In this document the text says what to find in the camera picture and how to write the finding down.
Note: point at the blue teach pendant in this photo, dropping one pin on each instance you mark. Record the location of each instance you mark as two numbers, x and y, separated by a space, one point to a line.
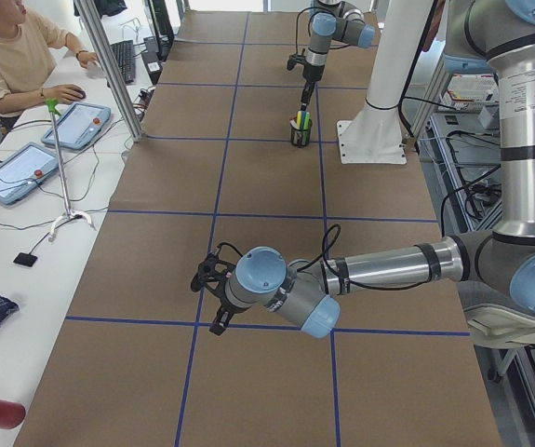
23 171
79 124

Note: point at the black computer mouse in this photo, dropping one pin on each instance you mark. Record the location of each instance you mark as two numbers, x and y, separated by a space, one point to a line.
79 93

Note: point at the black mesh pen cup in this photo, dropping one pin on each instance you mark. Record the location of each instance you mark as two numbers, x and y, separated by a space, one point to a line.
300 137

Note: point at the near blue teach pendant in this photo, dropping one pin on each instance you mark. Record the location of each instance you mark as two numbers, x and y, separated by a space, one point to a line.
23 171

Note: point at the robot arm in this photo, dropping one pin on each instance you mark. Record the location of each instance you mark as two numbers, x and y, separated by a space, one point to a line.
329 21
482 37

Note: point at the black keyboard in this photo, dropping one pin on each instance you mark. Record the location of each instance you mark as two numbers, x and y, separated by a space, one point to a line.
125 58

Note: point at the aluminium frame post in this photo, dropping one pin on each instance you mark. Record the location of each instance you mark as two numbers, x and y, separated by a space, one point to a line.
99 40

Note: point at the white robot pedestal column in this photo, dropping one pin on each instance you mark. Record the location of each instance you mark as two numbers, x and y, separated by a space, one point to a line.
374 136

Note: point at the small black square pad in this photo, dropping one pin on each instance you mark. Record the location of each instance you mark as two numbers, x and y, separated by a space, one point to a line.
25 259

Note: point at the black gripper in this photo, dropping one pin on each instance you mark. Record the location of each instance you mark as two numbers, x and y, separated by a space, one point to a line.
224 305
311 75

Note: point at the person in beige shirt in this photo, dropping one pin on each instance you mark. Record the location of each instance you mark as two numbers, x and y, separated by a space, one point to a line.
26 38

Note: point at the far blue teach pendant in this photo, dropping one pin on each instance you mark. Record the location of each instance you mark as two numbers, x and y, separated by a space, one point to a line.
79 124

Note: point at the silver reacher grabber tool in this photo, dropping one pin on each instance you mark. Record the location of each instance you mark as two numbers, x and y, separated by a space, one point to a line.
69 213

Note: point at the green highlighter pen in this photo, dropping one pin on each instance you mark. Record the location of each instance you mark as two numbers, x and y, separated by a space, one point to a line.
306 127

